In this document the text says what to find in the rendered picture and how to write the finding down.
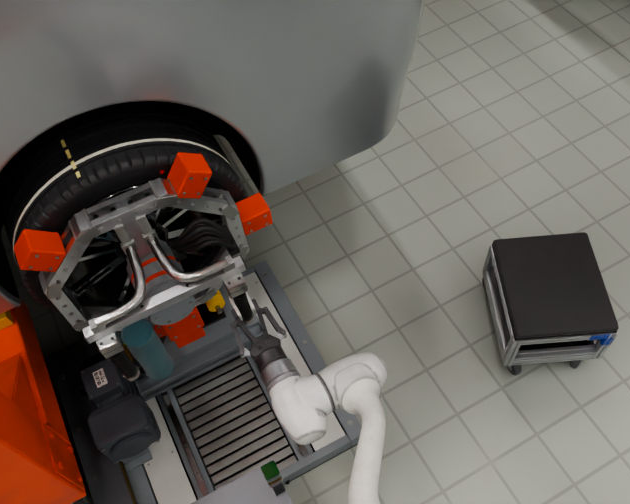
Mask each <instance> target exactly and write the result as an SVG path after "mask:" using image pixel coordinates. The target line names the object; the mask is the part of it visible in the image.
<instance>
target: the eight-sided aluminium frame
mask: <svg viewBox="0 0 630 504"><path fill-rule="evenodd" d="M163 207H174V208H180V209H186V210H193V211H199V212H205V213H211V214H218V215H221V217H222V220H223V223H224V224H226V225H227V227H228V229H229V231H230V232H231V234H232V236H233V238H234V240H235V241H236V243H237V245H238V247H239V249H240V253H238V254H236V255H234V256H231V257H233V259H234V258H236V257H238V256H241V257H242V259H243V258H245V257H246V254H247V253H248V252H249V248H248V247H249V245H248V243H247V240H246V237H245V233H244V230H243V226H242V222H241V219H240V215H239V213H240V212H239V210H238V208H237V205H236V204H235V202H234V200H233V198H232V197H231V195H230V193H229V192H228V191H224V190H222V189H214V188H209V187H206V188H205V190H204V192H203V194H202V196H201V198H178V194H177V193H176V191H175V189H174V187H173V185H172V183H171V181H170V179H169V178H167V179H163V178H158V179H155V180H152V181H148V183H146V184H144V185H141V186H139V187H137V188H134V189H132V190H130V191H127V192H125V193H123V194H120V195H118V196H116V197H113V198H111V199H109V200H106V201H104V202H102V203H99V204H97V205H95V206H92V207H90V208H88V209H85V208H84V209H83V210H82V211H80V212H78V213H76V214H74V215H73V217H72V218H71V219H70V220H69V221H68V225H67V227H66V229H65V230H64V232H63V234H62V235H61V237H60V238H61V240H62V243H63V246H64V248H65V251H66V255H65V257H64V259H63V260H62V262H61V264H60V265H59V267H58V269H57V270H56V272H48V271H40V273H39V275H38V277H39V280H40V283H41V286H42V289H43V292H44V293H45V295H46V296H47V298H48V299H50V301H51V302H52V303H53V304H54V305H55V306H56V308H57V309H58V310H59V311H60V312H61V313H62V315H63V316H64V317H65V318H66V319H67V321H68V322H69V323H70V324H71V326H72V328H74V329H75V330H76V331H81V330H82V329H83V328H86V327H88V326H89V324H88V320H90V319H93V318H95V317H97V316H99V315H102V314H104V313H106V312H109V311H111V310H113V309H115V308H117V307H91V306H81V304H80V303H79V302H78V301H77V299H76V298H75V297H74V295H73V294H72V293H71V292H70V290H69V289H68V288H67V286H66V285H65V282H66V281H67V279H68V277H69V276H70V274H71V273H72V271H73V269H74V268H75V266H76V265H77V263H78V261H79V260H80V258H81V256H82V255H83V253H84V252H85V250H86V248H87V247H88V245H89V244H90V242H91V240H92V239H93V238H95V237H96V236H99V235H101V234H103V233H106V232H108V231H110V230H112V229H114V228H115V227H117V226H120V225H122V224H123V225H124V224H126V223H128V222H131V221H133V220H135V219H136V218H138V217H140V216H142V215H147V214H149V213H151V212H154V211H156V210H158V209H160V208H163ZM228 255H230V254H229V253H228V251H227V249H226V247H222V248H221V250H220V251H219V252H218V254H217V255H216V256H215V258H214V259H213V260H212V262H211V263H210V264H212V263H214V262H216V261H219V260H220V259H222V258H224V257H226V256H228ZM210 264H209V265H210ZM222 285H223V282H220V283H218V284H215V285H213V286H211V287H209V288H207V289H205V290H203V291H201V292H198V293H196V294H194V295H193V296H194V298H195V300H196V305H195V307H196V306H198V305H200V304H204V303H206V302H207V301H209V300H211V299H212V298H213V297H214V296H215V295H216V294H217V291H218V290H219V289H220V288H221V286H222Z"/></svg>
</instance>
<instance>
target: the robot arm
mask: <svg viewBox="0 0 630 504"><path fill-rule="evenodd" d="M246 295H247V299H248V302H249V305H250V307H251V309H252V311H253V313H254V314H257V315H258V318H259V321H260V325H261V328H262V331H263V334H262V335H261V336H259V337H255V336H254V335H253V334H252V333H251V332H250V330H249V329H248V328H247V327H246V325H245V324H244V323H243V322H242V321H243V319H242V316H241V314H240V312H239V310H238V308H237V306H236V305H235V303H234V301H233V299H231V298H230V296H229V300H230V303H231V304H232V306H233V308H234V309H232V310H231V313H232V315H233V317H234V319H235V321H234V322H232V323H231V324H230V325H231V328H232V330H233V333H234V335H235V338H236V340H237V343H238V345H239V354H240V356H241V358H242V359H244V358H245V357H252V358H253V359H254V360H255V361H256V363H257V365H258V367H259V369H260V371H261V379H262V381H263V383H264V385H265V387H266V389H267V392H268V393H269V395H270V397H271V402H272V407H273V409H274V412H275V414H276V416H277V418H278V420H279V421H280V423H281V425H282V426H283V428H284V429H285V431H286V432H287V433H288V435H289V436H290V437H291V438H292V440H293V441H294V442H296V443H297V444H300V445H307V444H311V443H313V442H316V441H318V440H320V439H321V438H322V437H324V435H325V434H326V431H327V418H326V416H327V415H328V414H330V413H331V412H333V411H335V410H337V409H339V408H341V409H342V410H345V411H347V412H348V413H350V414H359V415H360V416H361V418H362V428H361V433H360V437H359V441H358V446H357V450H356V455H355V459H354V463H353V468H352V472H351V477H350V482H349V490H348V504H380V501H379V496H378V484H379V476H380V468H381V461H382V453H383V446H384V438H385V429H386V419H385V412H384V409H383V406H382V404H381V402H380V400H379V395H380V389H381V388H382V387H383V385H384V384H385V382H386V380H387V376H388V375H387V374H388V369H387V367H386V364H385V363H384V361H383V360H382V359H381V358H380V357H379V356H378V355H376V354H373V353H371V352H362V353H357V354H354V355H350V356H348V357H345V358H343V359H341V360H338V361H336V362H334V363H332V364H330V365H328V366H327V367H325V368H324V369H322V370H321V371H319V372H317V373H315V374H313V375H310V376H306V377H302V378H301V376H300V373H299V372H298V370H297V369H296V367H295V366H294V364H293V363H292V361H291V359H289V358H287V356H286V354H285V352H284V351H283V349H282V347H281V340H282V339H283V338H286V337H287V334H286V331H285V330H284V329H283V328H281V327H280V326H279V324H278V323H277V321H276V320H275V318H274V317H273V315H272V314H271V312H270V311H269V309H268V308H267V307H266V306H265V307H263V308H260V307H259V306H258V304H257V302H256V300H255V299H252V300H251V299H250V297H249V295H248V293H247V292H246ZM262 314H265V315H266V317H267V318H268V320H269V321H270V323H271V324H272V326H273V327H274V329H275V331H276V332H277V336H278V338H277V337H274V336H272V335H270V334H268V332H267V328H266V325H265V322H264V319H263V316H262ZM238 326H239V327H240V329H241V330H242V331H243V332H244V334H245V335H246V336H247V338H248V339H249V340H250V341H251V343H252V345H251V350H250V352H249V351H248V349H247V348H245V347H244V345H243V342H242V340H241V337H240V335H239V332H238V330H237V327H238Z"/></svg>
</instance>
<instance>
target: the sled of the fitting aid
mask: <svg viewBox="0 0 630 504"><path fill-rule="evenodd" d="M254 316H255V318H254V321H253V322H252V323H250V324H248V328H249V330H250V332H251V333H252V334H253V335H254V336H255V337H259V336H261V335H262V334H263V331H262V328H261V325H260V321H259V319H258V317H257V315H256V314H254ZM117 332H118V334H119V337H120V339H121V332H122V331H117ZM240 337H241V340H242V342H243V345H244V347H245V348H247V349H248V350H250V349H251V345H252V343H251V341H250V340H249V339H248V338H247V336H246V335H245V334H244V333H242V334H240ZM121 342H122V344H123V347H124V352H125V353H126V354H127V356H128V357H129V359H130V360H131V361H132V363H133V364H135V365H137V366H138V368H139V369H140V375H139V377H138V378H137V379H136V380H134V381H135V383H136V386H137V389H138V391H139V394H140V395H141V396H142V398H143V399H144V400H145V401H147V400H149V399H151V398H153V397H155V396H157V395H159V394H161V393H164V392H166V391H168V390H170V389H172V388H174V387H176V386H178V385H180V384H182V383H184V382H186V381H188V380H190V379H192V378H194V377H196V376H198V375H200V374H202V373H204V372H206V371H208V370H210V369H212V368H214V367H216V366H218V365H220V364H222V363H224V362H226V361H228V360H230V359H232V358H234V357H236V356H238V355H240V354H239V345H238V343H237V340H236V338H235V337H233V338H231V339H229V340H227V341H225V342H223V343H221V344H219V345H217V346H215V347H213V348H211V349H209V350H207V351H205V352H203V353H201V354H199V355H197V356H195V357H193V358H191V359H189V360H187V361H185V362H183V363H181V364H179V365H177V366H175V367H174V368H173V371H172V373H171V374H170V375H169V376H168V377H166V378H165V379H162V380H153V379H151V378H150V379H148V377H147V376H146V375H145V372H144V370H143V367H142V366H141V364H140V363H139V362H138V361H137V360H136V359H135V357H134V356H133V355H132V354H131V352H130V351H129V349H128V347H127V346H126V345H125V344H124V343H123V341H122V339H121Z"/></svg>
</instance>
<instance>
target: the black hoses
mask: <svg viewBox="0 0 630 504"><path fill-rule="evenodd" d="M155 231H156V233H157V235H160V234H162V233H163V230H162V228H161V226H160V227H157V228H155ZM205 235H209V236H205ZM194 241H195V242H194ZM192 242H193V243H192ZM168 244H169V247H170V249H171V251H172V253H173V255H174V257H175V259H176V261H177V262H178V261H181V260H183V259H185V258H187V256H186V254H185V252H196V251H200V250H202V249H204V248H205V247H207V246H210V245H219V246H223V247H226V249H227V251H228V253H229V254H230V255H231V256H234V255H236V254H238V253H240V249H239V247H238V245H237V243H236V241H235V240H234V238H233V236H232V234H231V232H230V231H229V229H228V227H227V225H226V224H224V225H222V226H220V225H219V224H217V223H216V222H214V221H212V220H210V219H207V218H197V219H195V220H193V221H191V222H190V223H189V224H188V225H187V226H186V228H185V229H184V230H183V231H182V233H181V234H180V236H179V237H178V238H176V239H173V240H171V241H169V242H168Z"/></svg>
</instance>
